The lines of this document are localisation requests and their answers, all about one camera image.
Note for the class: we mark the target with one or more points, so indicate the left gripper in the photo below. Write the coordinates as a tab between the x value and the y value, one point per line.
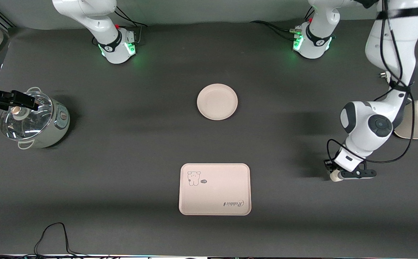
331	166

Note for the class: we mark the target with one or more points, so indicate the small white bun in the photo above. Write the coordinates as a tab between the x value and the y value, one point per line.
336	176

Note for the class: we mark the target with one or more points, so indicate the round beige plate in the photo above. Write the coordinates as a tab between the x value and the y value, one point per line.
217	101

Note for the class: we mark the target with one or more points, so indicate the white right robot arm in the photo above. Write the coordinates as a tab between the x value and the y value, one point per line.
100	25

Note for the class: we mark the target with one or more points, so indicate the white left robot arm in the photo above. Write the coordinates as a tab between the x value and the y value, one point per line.
392	43

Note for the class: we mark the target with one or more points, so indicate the beige tray with bear print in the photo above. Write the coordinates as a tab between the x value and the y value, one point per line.
214	189

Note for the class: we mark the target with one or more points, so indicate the glass pot lid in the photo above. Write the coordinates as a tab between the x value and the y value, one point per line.
25	124

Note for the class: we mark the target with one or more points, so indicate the pale green electric pot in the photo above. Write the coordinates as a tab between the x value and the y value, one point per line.
55	124

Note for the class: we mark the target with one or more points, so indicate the aluminium frame rail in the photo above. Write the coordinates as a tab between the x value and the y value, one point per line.
1	18

